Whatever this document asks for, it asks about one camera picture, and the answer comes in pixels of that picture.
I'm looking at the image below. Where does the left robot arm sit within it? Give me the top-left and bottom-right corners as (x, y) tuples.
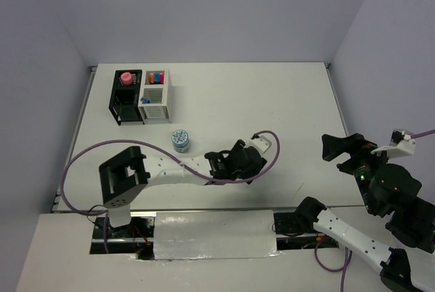
(99, 135), (271, 237)

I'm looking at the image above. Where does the black slotted organizer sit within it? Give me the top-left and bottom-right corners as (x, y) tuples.
(109, 69), (144, 126)

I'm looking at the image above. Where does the blue white jar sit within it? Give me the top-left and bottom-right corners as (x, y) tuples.
(171, 130), (190, 153)

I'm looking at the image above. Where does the purple cable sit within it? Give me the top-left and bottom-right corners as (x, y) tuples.
(60, 130), (281, 254)
(314, 128), (435, 292)

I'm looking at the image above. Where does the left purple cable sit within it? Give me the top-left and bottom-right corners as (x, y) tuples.
(60, 130), (281, 254)

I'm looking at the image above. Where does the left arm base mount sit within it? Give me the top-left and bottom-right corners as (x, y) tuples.
(90, 215), (156, 260)

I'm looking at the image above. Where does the white slotted organizer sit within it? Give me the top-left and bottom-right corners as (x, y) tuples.
(138, 69), (173, 124)

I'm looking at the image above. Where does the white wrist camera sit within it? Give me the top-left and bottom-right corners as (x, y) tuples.
(371, 129), (416, 159)
(249, 134), (272, 155)

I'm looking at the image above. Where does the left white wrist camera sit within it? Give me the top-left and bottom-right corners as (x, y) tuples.
(249, 134), (272, 155)

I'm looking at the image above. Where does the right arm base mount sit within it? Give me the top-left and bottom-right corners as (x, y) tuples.
(271, 197), (338, 251)

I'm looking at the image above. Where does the silver tape covered plate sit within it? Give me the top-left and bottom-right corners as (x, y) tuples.
(153, 210), (279, 261)

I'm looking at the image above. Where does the pink capped bottle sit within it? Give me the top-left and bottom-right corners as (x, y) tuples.
(120, 72), (134, 86)

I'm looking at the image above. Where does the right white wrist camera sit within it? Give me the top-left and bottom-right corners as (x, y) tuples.
(371, 129), (416, 159)

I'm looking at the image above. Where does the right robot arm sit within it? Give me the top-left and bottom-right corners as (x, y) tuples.
(295, 130), (434, 291)

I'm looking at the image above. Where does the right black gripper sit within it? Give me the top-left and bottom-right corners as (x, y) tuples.
(319, 129), (396, 211)

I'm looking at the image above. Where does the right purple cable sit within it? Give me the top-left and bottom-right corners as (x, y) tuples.
(314, 128), (435, 292)

